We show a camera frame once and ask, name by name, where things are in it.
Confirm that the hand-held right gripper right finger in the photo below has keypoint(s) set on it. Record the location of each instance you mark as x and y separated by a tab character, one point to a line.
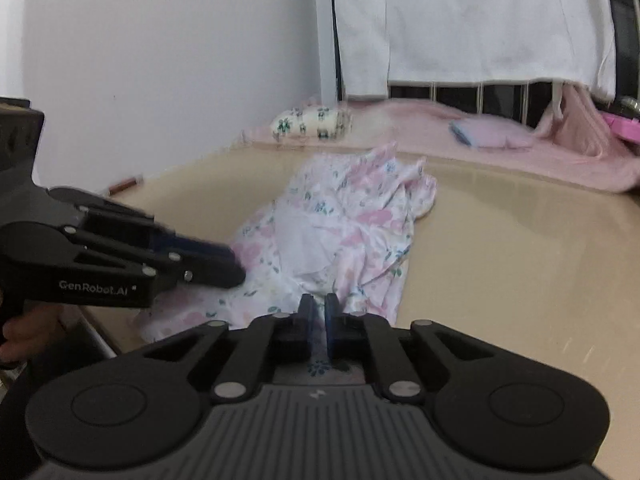
330	325

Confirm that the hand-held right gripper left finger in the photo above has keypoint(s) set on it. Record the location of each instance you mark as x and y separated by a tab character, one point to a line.
311	325

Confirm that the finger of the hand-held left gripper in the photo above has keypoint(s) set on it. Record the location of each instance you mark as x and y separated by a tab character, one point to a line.
195	246
210	270

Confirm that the pink floral garment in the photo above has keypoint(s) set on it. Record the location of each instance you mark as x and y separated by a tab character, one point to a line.
340	220

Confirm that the person's left hand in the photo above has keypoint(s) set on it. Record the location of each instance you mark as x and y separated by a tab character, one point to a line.
30	332

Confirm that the small brown stick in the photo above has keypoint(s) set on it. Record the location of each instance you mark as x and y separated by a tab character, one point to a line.
127	183

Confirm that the folded lilac cloth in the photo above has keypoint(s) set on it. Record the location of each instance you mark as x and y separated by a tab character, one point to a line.
492	135

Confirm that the metal bed railing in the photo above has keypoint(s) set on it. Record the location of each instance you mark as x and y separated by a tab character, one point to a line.
479	102

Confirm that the pink blanket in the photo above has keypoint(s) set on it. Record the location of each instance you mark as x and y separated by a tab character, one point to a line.
550	160

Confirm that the white hanging cloth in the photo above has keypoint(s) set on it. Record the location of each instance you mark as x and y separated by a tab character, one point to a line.
475	20

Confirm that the pink plastic object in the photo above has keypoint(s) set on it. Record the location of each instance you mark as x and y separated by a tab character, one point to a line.
625	127

